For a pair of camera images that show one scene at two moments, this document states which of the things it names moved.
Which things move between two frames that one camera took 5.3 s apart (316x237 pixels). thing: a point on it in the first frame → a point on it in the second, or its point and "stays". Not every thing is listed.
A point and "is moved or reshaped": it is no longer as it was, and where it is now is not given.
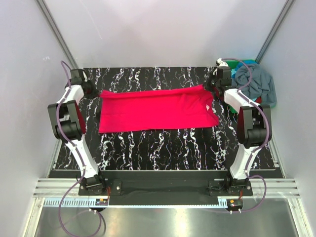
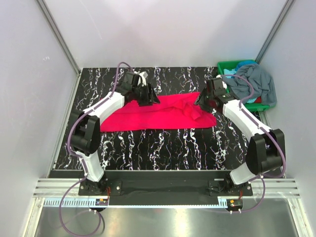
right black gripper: (207, 86) → (200, 101)
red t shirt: (130, 110) is moved or reshaped
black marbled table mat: (213, 147) stays
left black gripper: (95, 93) → (149, 98)
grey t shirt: (262, 84) stays
